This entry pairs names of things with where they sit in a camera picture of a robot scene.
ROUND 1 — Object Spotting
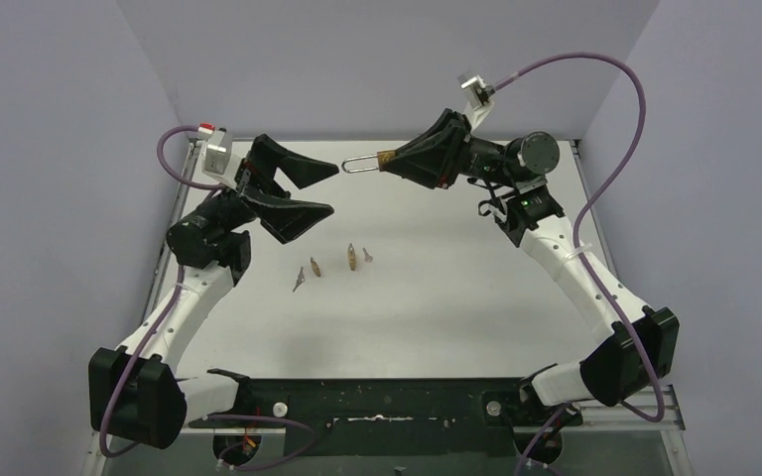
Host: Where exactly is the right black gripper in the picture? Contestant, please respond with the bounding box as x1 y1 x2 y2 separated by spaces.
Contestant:
381 111 519 191

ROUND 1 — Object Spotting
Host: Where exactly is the small brass padlock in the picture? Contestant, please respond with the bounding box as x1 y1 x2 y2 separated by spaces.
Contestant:
340 150 396 174

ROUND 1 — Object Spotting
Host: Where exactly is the small silver key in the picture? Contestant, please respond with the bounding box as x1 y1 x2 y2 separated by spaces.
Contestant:
362 247 374 263
292 267 306 293

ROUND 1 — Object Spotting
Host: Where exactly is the brass padlock shackle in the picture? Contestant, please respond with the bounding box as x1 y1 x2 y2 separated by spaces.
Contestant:
346 243 357 271

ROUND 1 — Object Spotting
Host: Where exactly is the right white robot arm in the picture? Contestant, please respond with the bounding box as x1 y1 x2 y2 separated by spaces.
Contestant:
378 109 680 423

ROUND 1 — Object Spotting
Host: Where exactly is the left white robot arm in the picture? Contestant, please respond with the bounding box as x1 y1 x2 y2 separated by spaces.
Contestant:
88 124 338 456

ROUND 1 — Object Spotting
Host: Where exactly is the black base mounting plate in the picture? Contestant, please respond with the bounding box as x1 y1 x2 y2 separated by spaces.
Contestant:
207 377 555 457

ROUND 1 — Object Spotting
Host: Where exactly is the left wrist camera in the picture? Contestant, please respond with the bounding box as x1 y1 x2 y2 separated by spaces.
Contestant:
197 123 238 188

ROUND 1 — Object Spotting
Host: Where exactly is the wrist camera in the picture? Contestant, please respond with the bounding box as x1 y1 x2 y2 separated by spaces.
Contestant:
197 123 238 188
457 71 495 131

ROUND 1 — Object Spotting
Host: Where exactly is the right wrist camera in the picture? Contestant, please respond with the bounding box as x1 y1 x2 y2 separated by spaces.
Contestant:
457 71 495 131

